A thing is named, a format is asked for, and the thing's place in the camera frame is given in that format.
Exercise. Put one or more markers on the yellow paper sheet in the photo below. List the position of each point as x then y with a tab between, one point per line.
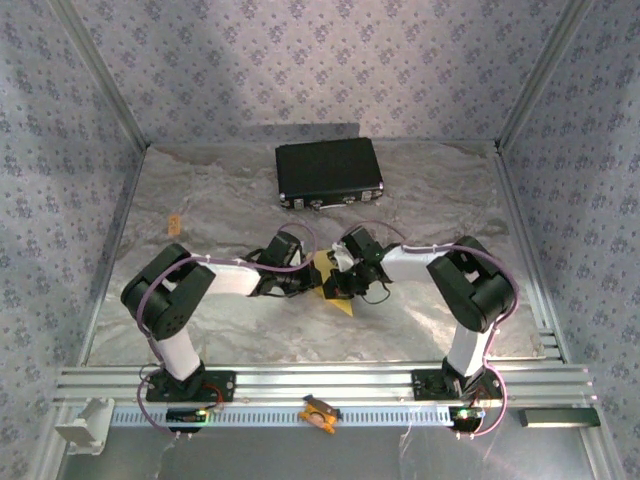
321	265

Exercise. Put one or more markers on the aluminium side rail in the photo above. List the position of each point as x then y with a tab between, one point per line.
523	225
114	250

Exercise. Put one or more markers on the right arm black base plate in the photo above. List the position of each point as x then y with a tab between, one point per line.
422	385

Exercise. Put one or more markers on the small orange sticker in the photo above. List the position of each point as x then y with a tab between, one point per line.
174	225

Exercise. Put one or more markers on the long aluminium base rail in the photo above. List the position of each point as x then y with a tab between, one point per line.
320	382

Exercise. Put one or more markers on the black hard case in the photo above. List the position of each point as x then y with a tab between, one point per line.
325	167

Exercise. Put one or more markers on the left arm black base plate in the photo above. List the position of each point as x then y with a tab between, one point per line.
226	387

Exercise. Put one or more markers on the aluminium frame post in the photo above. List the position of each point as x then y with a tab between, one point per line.
102	75
543	75

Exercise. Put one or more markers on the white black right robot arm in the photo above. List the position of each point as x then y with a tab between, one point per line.
410	262

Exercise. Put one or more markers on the white plastic bracket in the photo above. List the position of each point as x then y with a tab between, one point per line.
85	425

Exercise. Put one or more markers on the yellow orange connector clip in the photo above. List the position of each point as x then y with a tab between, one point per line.
317	417

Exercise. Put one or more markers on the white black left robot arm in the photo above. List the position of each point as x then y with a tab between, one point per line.
230	277

